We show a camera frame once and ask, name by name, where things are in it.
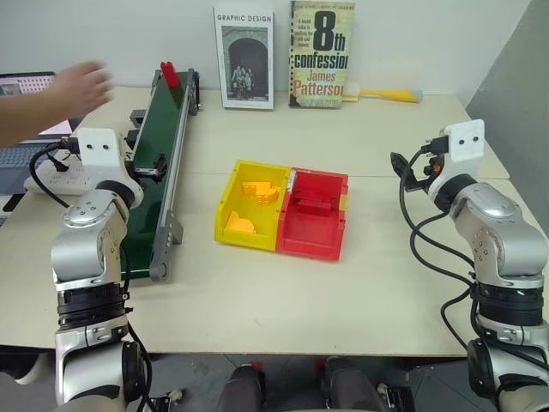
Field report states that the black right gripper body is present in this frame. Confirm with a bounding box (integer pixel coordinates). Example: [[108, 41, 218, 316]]
[[421, 136, 448, 182]]

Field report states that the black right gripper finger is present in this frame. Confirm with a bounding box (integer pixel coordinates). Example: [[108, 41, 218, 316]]
[[389, 151, 413, 178], [403, 171, 431, 192]]

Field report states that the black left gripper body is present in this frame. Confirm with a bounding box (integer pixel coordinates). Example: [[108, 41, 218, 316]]
[[121, 130, 147, 173]]

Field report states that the red toy brick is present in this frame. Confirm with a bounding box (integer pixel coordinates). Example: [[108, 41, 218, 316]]
[[160, 61, 182, 89], [292, 192, 338, 218]]

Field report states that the green conveyor belt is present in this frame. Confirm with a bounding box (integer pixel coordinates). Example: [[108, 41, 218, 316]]
[[121, 68, 202, 283]]

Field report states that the person's bare hand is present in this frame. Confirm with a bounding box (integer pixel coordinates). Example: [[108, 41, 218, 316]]
[[48, 59, 116, 120]]

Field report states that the white power strip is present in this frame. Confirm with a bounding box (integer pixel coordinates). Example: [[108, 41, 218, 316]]
[[23, 159, 94, 197]]

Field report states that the black power plug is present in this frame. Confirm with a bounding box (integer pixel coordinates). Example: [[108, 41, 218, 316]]
[[45, 152, 70, 175]]

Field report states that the yellow toy brick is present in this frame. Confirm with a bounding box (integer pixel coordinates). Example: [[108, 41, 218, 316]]
[[240, 179, 282, 208], [224, 209, 259, 235]]

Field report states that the red plastic bin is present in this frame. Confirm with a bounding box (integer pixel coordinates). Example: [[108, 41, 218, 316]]
[[275, 167, 350, 262]]

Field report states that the yellow plastic bin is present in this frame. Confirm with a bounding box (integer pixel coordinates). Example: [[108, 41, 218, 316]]
[[214, 160, 293, 252]]

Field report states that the grey laptop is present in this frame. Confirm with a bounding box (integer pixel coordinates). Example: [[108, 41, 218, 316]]
[[0, 71, 87, 197]]

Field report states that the Graphic Design book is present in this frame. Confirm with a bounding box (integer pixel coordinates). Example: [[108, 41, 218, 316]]
[[213, 6, 276, 110]]

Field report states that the small black device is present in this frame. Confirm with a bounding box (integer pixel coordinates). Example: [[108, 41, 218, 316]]
[[1, 192, 23, 214]]

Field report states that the dark rounded shape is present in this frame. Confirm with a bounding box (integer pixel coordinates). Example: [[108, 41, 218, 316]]
[[320, 356, 383, 412], [215, 364, 268, 412]]

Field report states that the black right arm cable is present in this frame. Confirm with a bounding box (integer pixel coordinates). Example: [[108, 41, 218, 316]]
[[398, 144, 488, 354]]

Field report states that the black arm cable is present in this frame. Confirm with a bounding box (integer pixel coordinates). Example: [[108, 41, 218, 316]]
[[28, 141, 154, 412], [398, 144, 488, 354]]

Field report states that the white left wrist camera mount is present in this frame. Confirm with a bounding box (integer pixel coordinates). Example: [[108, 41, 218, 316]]
[[75, 127, 135, 179]]

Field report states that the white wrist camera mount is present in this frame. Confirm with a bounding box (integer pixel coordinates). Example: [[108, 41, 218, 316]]
[[427, 118, 486, 199], [75, 127, 135, 179]]

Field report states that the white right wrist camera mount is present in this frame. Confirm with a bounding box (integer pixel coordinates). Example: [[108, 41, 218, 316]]
[[427, 118, 486, 199]]

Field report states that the yellow handled sponge brush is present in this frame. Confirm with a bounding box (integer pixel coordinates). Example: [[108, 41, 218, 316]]
[[341, 81, 425, 105]]

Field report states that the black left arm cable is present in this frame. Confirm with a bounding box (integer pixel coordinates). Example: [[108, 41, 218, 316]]
[[28, 141, 154, 412]]

